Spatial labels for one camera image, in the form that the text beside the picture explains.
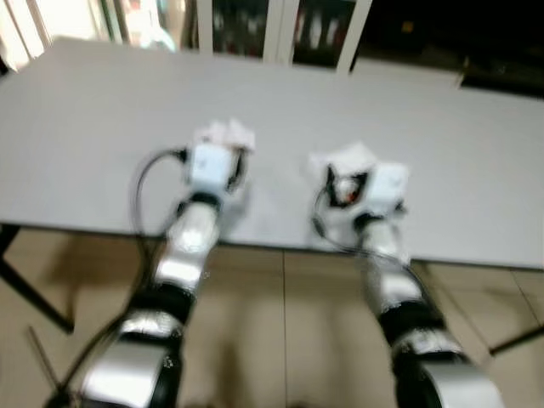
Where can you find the white plastic tissue packet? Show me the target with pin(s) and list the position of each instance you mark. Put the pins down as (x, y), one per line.
(347, 159)

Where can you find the white tissue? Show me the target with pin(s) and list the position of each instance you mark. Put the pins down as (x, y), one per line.
(225, 134)

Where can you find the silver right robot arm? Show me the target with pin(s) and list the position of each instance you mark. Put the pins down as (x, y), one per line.
(387, 255)

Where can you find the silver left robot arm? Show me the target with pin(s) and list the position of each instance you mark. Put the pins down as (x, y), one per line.
(183, 255)

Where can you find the white framed glass cabinet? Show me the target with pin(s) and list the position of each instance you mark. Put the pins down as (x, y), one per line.
(280, 25)

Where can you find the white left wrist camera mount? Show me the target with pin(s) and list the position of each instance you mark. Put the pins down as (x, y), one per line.
(208, 166)

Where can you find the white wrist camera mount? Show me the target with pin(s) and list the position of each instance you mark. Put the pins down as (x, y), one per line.
(387, 183)
(208, 166)

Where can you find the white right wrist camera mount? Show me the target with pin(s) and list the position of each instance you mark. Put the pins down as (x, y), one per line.
(387, 183)

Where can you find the white table black frame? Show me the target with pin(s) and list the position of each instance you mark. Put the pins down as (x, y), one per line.
(102, 127)

